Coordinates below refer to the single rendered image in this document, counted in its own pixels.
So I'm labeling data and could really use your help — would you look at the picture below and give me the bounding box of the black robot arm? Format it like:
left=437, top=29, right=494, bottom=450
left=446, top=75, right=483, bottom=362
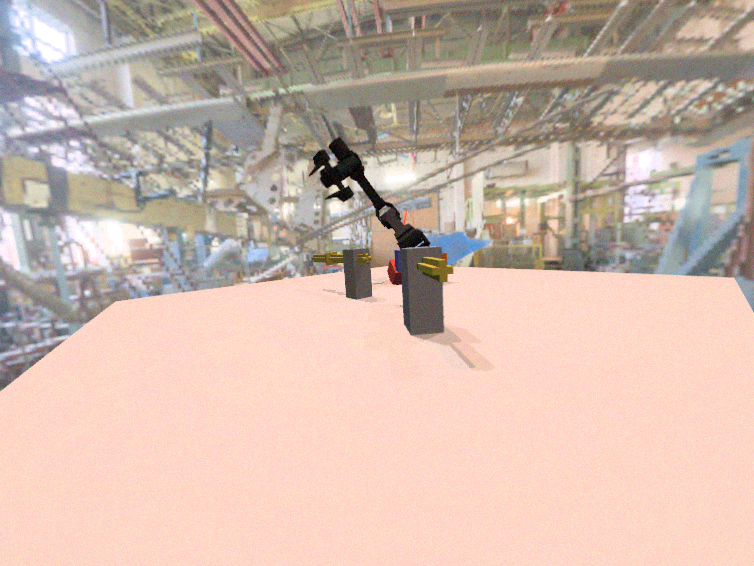
left=320, top=137, right=431, bottom=248

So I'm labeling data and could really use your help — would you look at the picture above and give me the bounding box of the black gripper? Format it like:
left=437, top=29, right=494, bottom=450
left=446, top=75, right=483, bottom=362
left=309, top=149, right=354, bottom=202

